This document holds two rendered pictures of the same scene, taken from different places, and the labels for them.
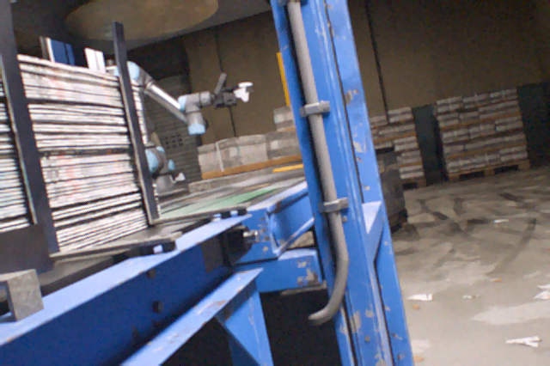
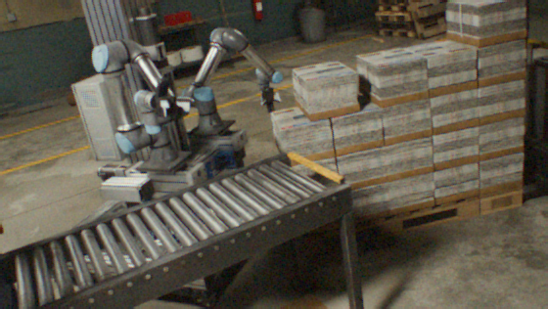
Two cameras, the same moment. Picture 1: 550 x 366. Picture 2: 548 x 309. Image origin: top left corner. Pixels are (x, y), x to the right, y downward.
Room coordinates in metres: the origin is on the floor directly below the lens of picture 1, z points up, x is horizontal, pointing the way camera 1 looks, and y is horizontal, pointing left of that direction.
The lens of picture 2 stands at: (1.48, -1.68, 1.72)
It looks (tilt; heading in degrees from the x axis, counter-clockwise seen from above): 22 degrees down; 50
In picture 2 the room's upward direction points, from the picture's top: 10 degrees counter-clockwise
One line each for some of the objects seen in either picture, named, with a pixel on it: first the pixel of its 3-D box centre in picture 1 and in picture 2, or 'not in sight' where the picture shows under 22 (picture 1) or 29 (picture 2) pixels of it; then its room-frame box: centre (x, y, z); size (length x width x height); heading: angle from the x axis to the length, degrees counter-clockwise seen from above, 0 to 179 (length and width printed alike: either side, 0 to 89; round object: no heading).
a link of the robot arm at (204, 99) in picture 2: not in sight; (205, 100); (3.10, 0.78, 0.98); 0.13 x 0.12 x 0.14; 85
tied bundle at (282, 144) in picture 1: (268, 151); (390, 76); (3.89, 0.02, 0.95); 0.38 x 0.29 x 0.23; 56
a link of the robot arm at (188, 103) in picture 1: (191, 103); (146, 100); (2.50, 0.33, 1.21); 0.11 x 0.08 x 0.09; 87
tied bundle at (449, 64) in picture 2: not in sight; (437, 67); (4.13, -0.15, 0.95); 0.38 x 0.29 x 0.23; 54
